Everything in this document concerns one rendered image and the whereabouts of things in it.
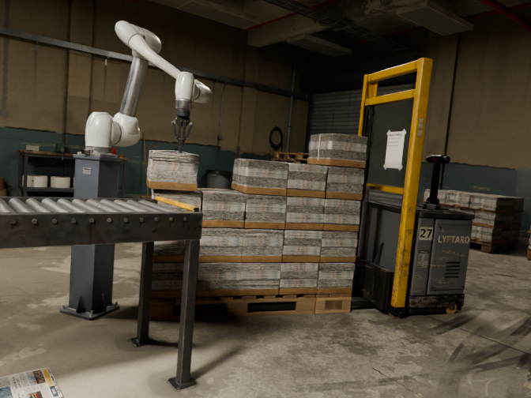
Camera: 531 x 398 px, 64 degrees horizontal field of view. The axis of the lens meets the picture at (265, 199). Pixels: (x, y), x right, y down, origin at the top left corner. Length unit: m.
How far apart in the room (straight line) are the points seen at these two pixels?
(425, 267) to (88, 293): 2.33
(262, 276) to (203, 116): 7.68
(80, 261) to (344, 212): 1.78
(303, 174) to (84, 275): 1.54
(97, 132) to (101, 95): 6.64
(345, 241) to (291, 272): 0.46
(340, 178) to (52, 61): 7.15
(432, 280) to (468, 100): 6.28
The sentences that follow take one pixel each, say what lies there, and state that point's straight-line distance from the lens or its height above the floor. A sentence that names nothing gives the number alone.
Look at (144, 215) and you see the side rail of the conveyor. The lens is 1.83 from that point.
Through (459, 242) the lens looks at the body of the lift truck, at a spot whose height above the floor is 0.57.
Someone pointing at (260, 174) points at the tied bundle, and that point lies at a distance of 2.84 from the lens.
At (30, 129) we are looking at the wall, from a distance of 9.12.
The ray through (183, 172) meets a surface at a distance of 2.67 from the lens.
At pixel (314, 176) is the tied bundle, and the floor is 0.98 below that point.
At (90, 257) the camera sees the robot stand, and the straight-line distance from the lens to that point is 2.87.
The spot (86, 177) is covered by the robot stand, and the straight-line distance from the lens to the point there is 2.84.
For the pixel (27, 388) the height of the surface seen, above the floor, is 0.01.
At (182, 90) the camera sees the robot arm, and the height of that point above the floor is 1.41.
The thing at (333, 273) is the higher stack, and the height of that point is 0.29.
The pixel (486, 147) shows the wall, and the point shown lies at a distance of 9.07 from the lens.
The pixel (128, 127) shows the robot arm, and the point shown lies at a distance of 2.96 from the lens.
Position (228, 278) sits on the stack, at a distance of 2.89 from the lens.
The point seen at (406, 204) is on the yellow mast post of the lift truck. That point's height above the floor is 0.84.
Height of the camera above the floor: 1.05
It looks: 5 degrees down
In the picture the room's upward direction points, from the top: 5 degrees clockwise
